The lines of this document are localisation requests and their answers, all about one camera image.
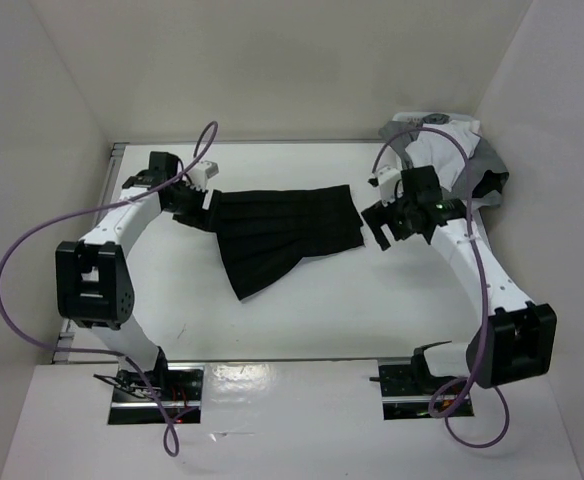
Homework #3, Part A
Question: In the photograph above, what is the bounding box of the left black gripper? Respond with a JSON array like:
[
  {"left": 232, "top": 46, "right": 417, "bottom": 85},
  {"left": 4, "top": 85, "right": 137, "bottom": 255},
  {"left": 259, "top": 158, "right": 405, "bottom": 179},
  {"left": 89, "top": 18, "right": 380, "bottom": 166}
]
[{"left": 165, "top": 180, "right": 224, "bottom": 233}]

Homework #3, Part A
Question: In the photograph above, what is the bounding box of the black pleated skirt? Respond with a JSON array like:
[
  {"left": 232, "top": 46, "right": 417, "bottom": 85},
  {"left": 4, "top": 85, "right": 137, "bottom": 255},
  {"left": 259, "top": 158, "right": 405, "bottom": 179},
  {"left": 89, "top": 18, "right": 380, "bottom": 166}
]
[{"left": 171, "top": 183, "right": 365, "bottom": 303}]

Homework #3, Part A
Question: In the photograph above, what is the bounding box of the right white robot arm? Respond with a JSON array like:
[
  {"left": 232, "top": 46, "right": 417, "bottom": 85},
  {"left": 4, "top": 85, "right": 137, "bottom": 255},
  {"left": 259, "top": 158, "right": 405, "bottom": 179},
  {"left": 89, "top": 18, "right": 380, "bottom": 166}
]
[{"left": 362, "top": 166, "right": 557, "bottom": 393}]

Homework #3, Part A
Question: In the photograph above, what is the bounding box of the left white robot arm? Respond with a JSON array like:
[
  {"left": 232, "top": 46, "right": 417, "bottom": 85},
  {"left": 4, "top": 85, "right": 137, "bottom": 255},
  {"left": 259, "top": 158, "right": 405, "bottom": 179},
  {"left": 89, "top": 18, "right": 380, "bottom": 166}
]
[{"left": 55, "top": 151, "right": 219, "bottom": 400}]

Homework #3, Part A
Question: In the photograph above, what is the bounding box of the white laundry basket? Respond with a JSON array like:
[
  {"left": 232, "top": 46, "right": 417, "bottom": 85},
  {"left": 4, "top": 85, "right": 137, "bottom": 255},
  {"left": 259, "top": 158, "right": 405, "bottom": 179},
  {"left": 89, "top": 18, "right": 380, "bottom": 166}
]
[{"left": 390, "top": 110, "right": 503, "bottom": 214}]

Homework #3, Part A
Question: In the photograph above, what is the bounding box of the grey garment in basket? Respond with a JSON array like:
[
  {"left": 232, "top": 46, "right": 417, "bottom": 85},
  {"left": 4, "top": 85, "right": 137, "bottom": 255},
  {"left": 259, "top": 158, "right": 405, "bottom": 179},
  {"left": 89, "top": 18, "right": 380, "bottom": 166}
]
[{"left": 377, "top": 113, "right": 511, "bottom": 207}]

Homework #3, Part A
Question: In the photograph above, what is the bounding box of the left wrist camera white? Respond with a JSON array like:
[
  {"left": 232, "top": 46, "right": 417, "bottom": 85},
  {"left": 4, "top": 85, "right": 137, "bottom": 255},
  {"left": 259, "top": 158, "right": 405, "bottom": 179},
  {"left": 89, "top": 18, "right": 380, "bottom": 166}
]
[{"left": 184, "top": 161, "right": 219, "bottom": 192}]

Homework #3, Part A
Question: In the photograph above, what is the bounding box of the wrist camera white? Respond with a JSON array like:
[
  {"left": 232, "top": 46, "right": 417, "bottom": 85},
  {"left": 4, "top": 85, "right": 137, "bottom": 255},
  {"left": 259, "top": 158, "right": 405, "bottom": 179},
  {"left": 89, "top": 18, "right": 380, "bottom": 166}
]
[
  {"left": 368, "top": 166, "right": 402, "bottom": 206},
  {"left": 184, "top": 161, "right": 219, "bottom": 192}
]

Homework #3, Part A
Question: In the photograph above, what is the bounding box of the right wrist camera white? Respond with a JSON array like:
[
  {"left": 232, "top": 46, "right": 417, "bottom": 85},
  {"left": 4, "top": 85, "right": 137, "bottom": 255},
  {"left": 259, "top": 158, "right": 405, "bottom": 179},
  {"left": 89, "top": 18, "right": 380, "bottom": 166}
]
[{"left": 368, "top": 166, "right": 402, "bottom": 206}]

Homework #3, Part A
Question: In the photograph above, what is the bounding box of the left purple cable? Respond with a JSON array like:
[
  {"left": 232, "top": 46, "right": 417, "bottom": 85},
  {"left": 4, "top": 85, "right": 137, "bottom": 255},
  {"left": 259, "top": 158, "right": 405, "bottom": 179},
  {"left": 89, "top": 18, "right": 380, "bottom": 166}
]
[{"left": 0, "top": 120, "right": 220, "bottom": 458}]

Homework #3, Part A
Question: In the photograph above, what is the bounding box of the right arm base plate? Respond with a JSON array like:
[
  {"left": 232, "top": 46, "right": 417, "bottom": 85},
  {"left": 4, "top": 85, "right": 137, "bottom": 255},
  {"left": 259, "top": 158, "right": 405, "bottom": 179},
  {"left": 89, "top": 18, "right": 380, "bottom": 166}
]
[{"left": 369, "top": 358, "right": 451, "bottom": 421}]

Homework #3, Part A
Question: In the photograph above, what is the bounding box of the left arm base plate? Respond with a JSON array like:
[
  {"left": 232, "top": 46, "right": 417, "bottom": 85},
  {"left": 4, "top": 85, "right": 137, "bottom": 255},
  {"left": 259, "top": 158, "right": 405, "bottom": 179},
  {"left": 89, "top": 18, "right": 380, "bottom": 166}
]
[{"left": 93, "top": 364, "right": 204, "bottom": 425}]

